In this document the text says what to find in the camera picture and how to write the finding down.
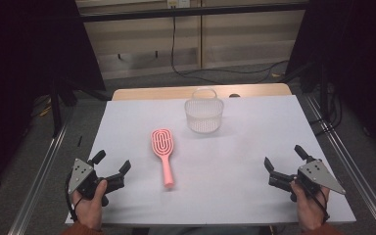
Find pink hairbrush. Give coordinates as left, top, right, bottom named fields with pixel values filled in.
left=150, top=127, right=176, bottom=190

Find black metal stand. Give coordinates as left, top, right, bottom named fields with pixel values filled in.
left=49, top=77, right=112, bottom=139
left=282, top=60, right=331, bottom=114

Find white plastic basket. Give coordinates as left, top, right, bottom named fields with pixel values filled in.
left=184, top=87, right=225, bottom=134

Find person's left hand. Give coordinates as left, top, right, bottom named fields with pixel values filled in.
left=70, top=179, right=109, bottom=231

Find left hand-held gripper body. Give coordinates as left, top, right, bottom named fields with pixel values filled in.
left=67, top=158, right=126, bottom=208

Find black curtain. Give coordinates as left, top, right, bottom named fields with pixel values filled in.
left=0, top=0, right=108, bottom=197
left=286, top=0, right=376, bottom=163

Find black hanging cable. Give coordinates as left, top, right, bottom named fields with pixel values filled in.
left=170, top=6, right=291, bottom=85

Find black horizontal bar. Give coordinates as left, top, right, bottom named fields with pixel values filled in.
left=77, top=2, right=310, bottom=24

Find person's right hand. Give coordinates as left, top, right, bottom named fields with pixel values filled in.
left=289, top=180, right=331, bottom=231

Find white table mat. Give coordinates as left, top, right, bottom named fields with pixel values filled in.
left=65, top=94, right=357, bottom=227

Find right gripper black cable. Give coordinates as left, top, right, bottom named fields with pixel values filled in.
left=307, top=187, right=331, bottom=224

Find metal floor rail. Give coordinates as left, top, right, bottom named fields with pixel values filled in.
left=303, top=93, right=376, bottom=235
left=7, top=121, right=71, bottom=235

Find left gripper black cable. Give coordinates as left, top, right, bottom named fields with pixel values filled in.
left=65, top=172, right=80, bottom=223

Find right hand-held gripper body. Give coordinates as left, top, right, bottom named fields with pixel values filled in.
left=267, top=159, right=347, bottom=203

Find black floor cables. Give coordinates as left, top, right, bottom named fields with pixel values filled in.
left=307, top=82, right=345, bottom=137

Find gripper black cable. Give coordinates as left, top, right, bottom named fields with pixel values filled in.
left=65, top=172, right=80, bottom=223
left=307, top=187, right=331, bottom=224

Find white wall socket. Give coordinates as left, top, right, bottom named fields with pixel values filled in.
left=166, top=0, right=191, bottom=10

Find wooden table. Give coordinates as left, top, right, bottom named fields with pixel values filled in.
left=111, top=82, right=293, bottom=102

